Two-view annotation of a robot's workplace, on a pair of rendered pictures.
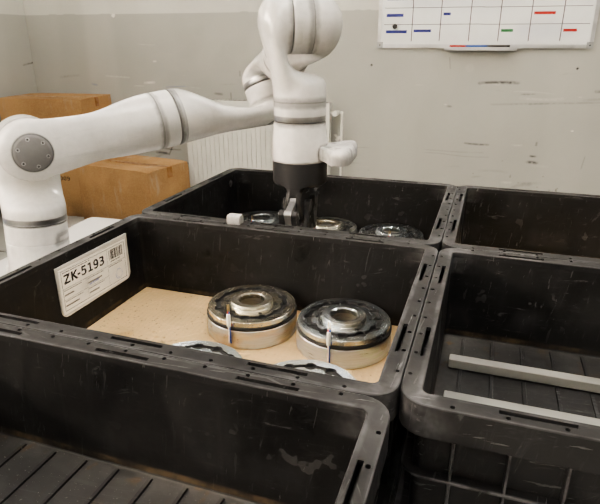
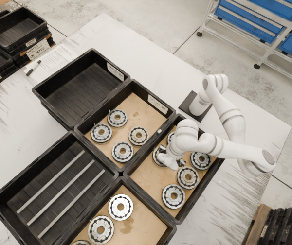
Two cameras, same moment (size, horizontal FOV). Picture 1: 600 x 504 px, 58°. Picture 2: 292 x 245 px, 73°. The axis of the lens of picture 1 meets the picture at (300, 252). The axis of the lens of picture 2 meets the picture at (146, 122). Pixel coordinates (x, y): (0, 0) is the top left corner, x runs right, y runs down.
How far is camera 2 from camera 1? 0.95 m
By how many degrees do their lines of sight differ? 76
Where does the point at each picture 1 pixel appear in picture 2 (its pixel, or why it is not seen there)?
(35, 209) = (201, 93)
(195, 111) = (227, 126)
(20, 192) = not seen: hidden behind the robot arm
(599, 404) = (78, 190)
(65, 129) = (210, 89)
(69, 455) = not seen: hidden behind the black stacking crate
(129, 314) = (155, 115)
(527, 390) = (89, 180)
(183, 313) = (151, 125)
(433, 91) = not seen: outside the picture
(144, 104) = (225, 108)
